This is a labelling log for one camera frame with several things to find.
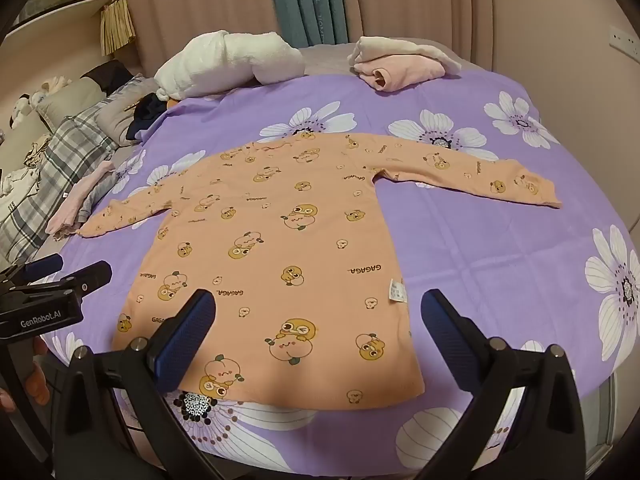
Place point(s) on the dark brown cloth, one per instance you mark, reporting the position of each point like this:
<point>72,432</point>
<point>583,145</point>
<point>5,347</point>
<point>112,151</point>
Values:
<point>107,75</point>

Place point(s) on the purple floral bed sheet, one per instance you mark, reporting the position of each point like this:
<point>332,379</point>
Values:
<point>500,260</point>

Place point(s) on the white wall shelf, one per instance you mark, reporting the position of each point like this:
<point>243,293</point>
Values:
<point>75,15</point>

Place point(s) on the white wall socket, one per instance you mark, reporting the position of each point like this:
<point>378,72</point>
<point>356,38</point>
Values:
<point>622,40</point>

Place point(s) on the panda plush toy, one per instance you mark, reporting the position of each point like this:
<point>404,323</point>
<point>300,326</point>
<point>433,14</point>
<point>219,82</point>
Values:
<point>20,110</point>

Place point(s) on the grey plaid blanket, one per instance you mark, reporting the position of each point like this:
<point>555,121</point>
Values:
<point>65,155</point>

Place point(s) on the long beige cushion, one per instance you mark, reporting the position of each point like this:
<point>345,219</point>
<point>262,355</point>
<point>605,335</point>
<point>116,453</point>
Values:
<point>20,140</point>

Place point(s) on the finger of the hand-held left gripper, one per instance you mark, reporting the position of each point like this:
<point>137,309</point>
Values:
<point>90,275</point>
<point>45,265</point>

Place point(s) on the orange printed long-sleeve shirt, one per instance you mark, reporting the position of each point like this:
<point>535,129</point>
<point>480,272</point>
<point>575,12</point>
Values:
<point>300,260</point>

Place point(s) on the person's left hand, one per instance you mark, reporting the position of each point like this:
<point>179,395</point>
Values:
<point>39,375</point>

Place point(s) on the light pink clothing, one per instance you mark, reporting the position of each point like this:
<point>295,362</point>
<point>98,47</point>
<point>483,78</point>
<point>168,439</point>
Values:
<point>75,200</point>

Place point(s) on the white plush toy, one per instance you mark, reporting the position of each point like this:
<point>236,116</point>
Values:
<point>47,87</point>

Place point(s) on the beige pillow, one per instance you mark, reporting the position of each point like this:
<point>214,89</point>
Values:
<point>70,97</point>

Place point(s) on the grey pillow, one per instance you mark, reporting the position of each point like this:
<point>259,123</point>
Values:
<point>122,115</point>

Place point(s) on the beige tassel fringe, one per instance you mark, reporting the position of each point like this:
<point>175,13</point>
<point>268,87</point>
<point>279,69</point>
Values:
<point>117,25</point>

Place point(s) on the pink folded garment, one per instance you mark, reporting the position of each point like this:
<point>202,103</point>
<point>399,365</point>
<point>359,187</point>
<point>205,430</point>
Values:
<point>400,72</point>

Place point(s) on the white printed cloth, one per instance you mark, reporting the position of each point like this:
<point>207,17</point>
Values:
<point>20,180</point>

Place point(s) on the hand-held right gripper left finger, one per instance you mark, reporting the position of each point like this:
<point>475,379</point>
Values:
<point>187,342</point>

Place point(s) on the cream folded garment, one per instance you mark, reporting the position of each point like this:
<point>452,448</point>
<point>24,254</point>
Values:
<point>390,45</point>

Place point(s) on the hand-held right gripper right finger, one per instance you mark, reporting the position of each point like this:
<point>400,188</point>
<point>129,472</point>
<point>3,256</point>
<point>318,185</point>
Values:
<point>447,342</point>

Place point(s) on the teal curtain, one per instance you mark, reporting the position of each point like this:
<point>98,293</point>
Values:
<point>295,0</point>

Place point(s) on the white fluffy rolled blanket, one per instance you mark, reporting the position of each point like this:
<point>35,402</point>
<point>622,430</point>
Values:
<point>225,65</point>

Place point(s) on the navy clothing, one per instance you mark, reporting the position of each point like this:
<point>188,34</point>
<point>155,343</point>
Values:
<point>145,117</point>

